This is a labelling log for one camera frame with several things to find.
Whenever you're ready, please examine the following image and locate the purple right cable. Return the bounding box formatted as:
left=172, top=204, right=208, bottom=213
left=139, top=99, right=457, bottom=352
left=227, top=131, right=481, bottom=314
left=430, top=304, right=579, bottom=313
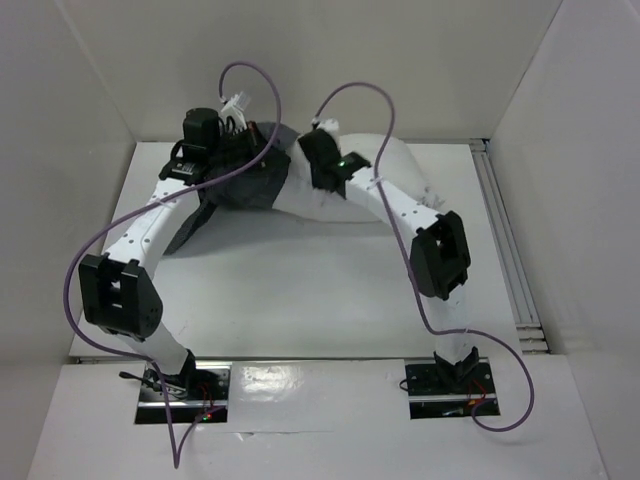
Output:
left=312, top=81, right=537, bottom=432

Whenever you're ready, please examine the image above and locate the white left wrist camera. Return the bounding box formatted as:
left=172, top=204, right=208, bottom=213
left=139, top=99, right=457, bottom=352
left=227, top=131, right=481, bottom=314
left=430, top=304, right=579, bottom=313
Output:
left=219, top=92, right=251, bottom=132

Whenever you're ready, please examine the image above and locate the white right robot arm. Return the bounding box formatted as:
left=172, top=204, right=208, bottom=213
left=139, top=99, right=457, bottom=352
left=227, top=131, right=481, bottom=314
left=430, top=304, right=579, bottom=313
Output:
left=298, top=128, right=479, bottom=392

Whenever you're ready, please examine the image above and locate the white pillow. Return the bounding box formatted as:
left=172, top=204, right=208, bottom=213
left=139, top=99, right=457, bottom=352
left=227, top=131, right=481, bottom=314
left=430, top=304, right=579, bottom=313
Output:
left=272, top=119, right=446, bottom=224

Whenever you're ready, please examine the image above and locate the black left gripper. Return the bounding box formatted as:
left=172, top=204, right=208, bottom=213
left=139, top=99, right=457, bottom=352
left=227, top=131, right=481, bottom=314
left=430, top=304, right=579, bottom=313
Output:
left=209, top=121, right=291, bottom=175

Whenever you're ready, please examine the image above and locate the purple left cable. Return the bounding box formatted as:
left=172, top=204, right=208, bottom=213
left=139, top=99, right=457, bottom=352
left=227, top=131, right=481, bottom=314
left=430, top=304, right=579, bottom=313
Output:
left=64, top=60, right=280, bottom=469

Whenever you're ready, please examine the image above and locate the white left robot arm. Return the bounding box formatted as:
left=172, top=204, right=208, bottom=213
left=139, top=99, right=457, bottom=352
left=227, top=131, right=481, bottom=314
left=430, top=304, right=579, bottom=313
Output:
left=78, top=107, right=290, bottom=399

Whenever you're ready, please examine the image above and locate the purple cable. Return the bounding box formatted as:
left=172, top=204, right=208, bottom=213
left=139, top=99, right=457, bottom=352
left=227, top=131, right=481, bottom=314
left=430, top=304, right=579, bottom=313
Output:
left=64, top=60, right=280, bottom=469
left=312, top=81, right=537, bottom=432

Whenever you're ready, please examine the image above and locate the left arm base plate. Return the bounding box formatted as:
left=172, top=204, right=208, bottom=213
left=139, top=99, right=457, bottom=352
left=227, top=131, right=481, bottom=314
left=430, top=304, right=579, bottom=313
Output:
left=119, top=361, right=231, bottom=425

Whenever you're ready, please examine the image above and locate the aluminium rail frame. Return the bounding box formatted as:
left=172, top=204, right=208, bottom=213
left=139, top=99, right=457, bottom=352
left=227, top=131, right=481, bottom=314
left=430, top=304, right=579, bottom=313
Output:
left=470, top=139, right=551, bottom=355

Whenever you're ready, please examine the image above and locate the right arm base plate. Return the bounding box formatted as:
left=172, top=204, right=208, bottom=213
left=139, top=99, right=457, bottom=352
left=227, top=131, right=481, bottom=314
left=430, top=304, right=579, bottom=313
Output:
left=398, top=358, right=500, bottom=420

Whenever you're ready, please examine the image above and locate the dark grey checked pillowcase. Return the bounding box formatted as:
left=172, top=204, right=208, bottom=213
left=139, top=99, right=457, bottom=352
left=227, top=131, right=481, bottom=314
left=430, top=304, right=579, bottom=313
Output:
left=165, top=122, right=299, bottom=255

